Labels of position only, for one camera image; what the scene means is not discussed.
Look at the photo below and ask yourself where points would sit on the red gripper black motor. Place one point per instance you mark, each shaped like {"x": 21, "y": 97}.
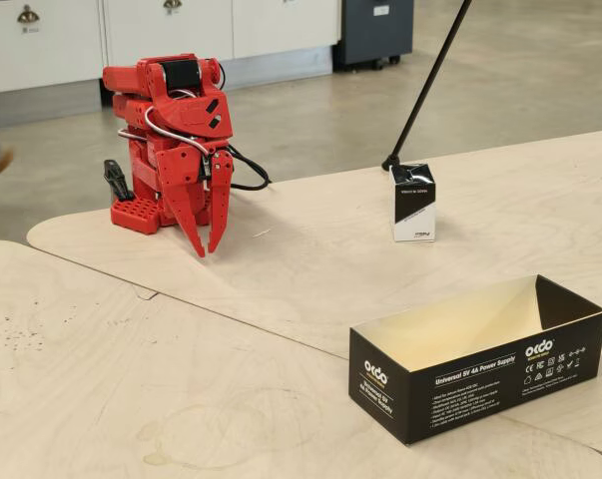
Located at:
{"x": 177, "y": 170}

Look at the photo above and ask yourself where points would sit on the small black white box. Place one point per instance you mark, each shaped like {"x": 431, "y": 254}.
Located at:
{"x": 414, "y": 209}

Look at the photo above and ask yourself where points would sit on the red robot arm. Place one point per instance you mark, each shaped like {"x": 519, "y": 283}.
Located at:
{"x": 141, "y": 95}

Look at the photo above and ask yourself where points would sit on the long open black okdo box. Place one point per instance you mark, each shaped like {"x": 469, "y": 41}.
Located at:
{"x": 460, "y": 394}

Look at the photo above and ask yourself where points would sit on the black table clamp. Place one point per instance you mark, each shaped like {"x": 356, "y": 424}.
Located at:
{"x": 116, "y": 179}

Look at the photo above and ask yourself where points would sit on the white cabinet double door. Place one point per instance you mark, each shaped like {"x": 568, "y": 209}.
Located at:
{"x": 260, "y": 27}

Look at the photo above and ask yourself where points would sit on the white cabinet single door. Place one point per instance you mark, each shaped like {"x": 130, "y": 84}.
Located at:
{"x": 41, "y": 55}

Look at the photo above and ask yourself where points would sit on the dark grey drawer pedestal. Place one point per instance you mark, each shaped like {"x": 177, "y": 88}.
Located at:
{"x": 375, "y": 35}

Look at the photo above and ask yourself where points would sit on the black camera stand pole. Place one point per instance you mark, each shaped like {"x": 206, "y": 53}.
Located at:
{"x": 425, "y": 92}

